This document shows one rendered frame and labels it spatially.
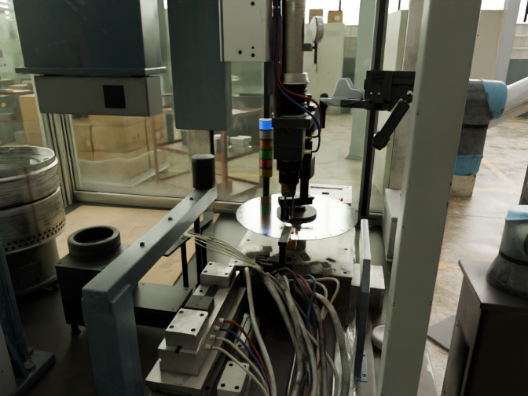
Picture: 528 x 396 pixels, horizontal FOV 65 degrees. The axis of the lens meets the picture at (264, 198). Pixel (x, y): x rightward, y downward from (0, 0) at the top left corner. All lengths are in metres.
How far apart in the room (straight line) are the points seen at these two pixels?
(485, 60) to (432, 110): 3.95
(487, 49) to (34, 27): 3.81
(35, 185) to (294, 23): 0.73
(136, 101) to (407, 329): 0.73
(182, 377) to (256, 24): 0.66
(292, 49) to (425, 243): 0.54
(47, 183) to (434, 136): 0.98
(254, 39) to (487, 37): 3.64
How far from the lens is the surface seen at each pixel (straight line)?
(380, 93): 0.92
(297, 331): 0.81
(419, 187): 0.41
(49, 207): 1.20
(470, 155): 0.93
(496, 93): 0.92
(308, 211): 1.11
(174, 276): 1.24
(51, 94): 1.08
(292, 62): 0.86
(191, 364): 0.82
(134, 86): 0.97
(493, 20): 4.35
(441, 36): 0.39
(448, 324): 2.45
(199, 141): 1.62
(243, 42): 0.81
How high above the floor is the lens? 1.37
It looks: 20 degrees down
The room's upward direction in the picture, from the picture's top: straight up
